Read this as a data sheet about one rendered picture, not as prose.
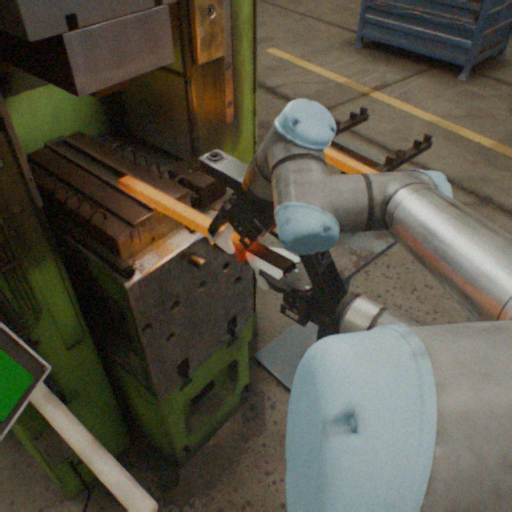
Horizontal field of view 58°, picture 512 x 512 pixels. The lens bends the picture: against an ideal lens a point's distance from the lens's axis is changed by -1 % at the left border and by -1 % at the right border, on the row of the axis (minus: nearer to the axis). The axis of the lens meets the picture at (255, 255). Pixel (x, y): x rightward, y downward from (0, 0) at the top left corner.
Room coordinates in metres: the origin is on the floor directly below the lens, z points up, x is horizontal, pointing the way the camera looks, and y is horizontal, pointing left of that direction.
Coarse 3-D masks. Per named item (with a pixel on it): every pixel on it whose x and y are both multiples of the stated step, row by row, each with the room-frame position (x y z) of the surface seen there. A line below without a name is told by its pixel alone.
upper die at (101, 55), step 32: (0, 32) 0.83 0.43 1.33; (64, 32) 0.70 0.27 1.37; (96, 32) 0.73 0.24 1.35; (128, 32) 0.78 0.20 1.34; (160, 32) 0.83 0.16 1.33; (32, 64) 0.77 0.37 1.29; (64, 64) 0.70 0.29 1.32; (96, 64) 0.73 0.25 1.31; (128, 64) 0.77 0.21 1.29; (160, 64) 0.82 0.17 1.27
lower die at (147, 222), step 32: (32, 160) 0.98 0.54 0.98; (64, 160) 0.97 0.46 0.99; (128, 160) 0.97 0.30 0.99; (64, 192) 0.85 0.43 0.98; (96, 192) 0.84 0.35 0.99; (128, 192) 0.82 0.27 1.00; (96, 224) 0.74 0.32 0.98; (128, 224) 0.74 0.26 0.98; (160, 224) 0.78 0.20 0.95; (128, 256) 0.71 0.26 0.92
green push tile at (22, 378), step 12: (0, 360) 0.38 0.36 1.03; (12, 360) 0.38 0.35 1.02; (0, 372) 0.36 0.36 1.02; (12, 372) 0.37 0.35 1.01; (24, 372) 0.38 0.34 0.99; (0, 384) 0.35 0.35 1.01; (12, 384) 0.36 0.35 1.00; (24, 384) 0.36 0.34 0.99; (0, 396) 0.34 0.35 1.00; (12, 396) 0.34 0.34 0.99; (0, 408) 0.32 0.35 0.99; (12, 408) 0.33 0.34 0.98; (0, 420) 0.31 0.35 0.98
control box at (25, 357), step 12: (0, 324) 0.42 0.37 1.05; (0, 336) 0.41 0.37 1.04; (12, 336) 0.42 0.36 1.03; (0, 348) 0.39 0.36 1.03; (12, 348) 0.40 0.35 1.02; (24, 348) 0.41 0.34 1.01; (24, 360) 0.40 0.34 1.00; (36, 360) 0.41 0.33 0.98; (36, 372) 0.39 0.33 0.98; (36, 384) 0.38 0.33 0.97; (24, 396) 0.35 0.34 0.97; (12, 420) 0.32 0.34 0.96; (0, 432) 0.30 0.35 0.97
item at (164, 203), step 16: (128, 176) 0.87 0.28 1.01; (144, 192) 0.81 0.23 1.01; (160, 192) 0.81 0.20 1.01; (160, 208) 0.77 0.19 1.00; (176, 208) 0.75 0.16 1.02; (192, 224) 0.71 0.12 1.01; (208, 224) 0.69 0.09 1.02; (256, 240) 0.64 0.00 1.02; (240, 256) 0.61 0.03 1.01; (256, 256) 0.60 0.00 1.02; (272, 256) 0.59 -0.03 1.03; (288, 272) 0.57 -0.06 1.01
